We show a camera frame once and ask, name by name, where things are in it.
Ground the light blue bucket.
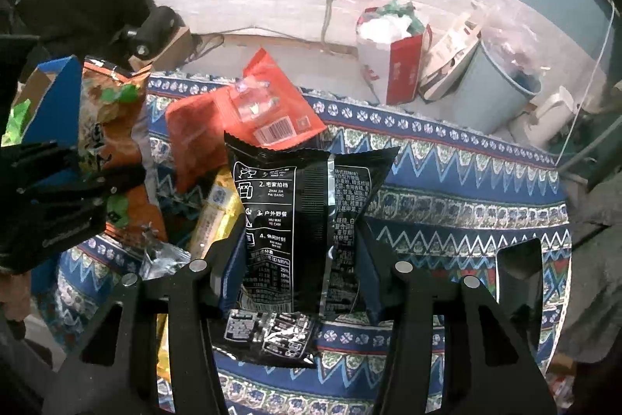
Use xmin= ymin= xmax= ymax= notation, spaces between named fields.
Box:
xmin=452 ymin=41 xmax=542 ymax=134

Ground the gold slim biscuit pack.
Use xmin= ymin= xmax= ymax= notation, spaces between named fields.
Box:
xmin=188 ymin=168 xmax=243 ymax=260

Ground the black snack bag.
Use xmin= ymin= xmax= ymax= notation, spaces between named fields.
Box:
xmin=209 ymin=310 xmax=320 ymax=369
xmin=225 ymin=134 xmax=398 ymax=316

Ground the blue cardboard box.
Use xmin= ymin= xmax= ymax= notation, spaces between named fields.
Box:
xmin=16 ymin=56 xmax=82 ymax=147

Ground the white electric kettle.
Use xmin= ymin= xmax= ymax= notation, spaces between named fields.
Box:
xmin=508 ymin=86 xmax=578 ymax=149

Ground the patterned blue table cloth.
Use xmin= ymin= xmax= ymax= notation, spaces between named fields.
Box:
xmin=33 ymin=73 xmax=571 ymax=414

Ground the white hanging cord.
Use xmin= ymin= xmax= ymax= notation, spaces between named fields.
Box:
xmin=556 ymin=0 xmax=618 ymax=168

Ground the flat cardboard packaging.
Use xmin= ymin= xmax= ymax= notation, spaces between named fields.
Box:
xmin=419 ymin=12 xmax=481 ymax=102

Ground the orange green snack bag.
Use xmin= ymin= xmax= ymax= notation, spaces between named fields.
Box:
xmin=78 ymin=57 xmax=168 ymax=247

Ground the white red paper bag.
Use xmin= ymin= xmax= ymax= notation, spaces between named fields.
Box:
xmin=356 ymin=0 xmax=432 ymax=105

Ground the black phone on cloth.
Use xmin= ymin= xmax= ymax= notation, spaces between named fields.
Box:
xmin=496 ymin=238 xmax=543 ymax=356

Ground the red snack packet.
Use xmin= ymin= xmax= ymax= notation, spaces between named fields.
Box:
xmin=166 ymin=48 xmax=326 ymax=194

